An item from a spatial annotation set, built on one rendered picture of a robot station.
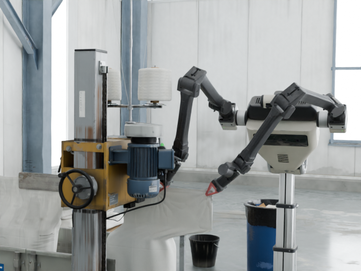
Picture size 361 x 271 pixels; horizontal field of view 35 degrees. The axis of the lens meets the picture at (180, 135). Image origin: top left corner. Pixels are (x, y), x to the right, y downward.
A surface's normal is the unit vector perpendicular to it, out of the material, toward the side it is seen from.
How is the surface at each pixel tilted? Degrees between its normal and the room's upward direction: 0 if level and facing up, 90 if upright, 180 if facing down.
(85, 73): 90
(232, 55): 90
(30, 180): 90
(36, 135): 90
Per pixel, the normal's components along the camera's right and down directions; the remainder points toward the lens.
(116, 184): 0.93, 0.03
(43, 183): -0.36, 0.04
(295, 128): -0.22, -0.73
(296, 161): -0.28, 0.68
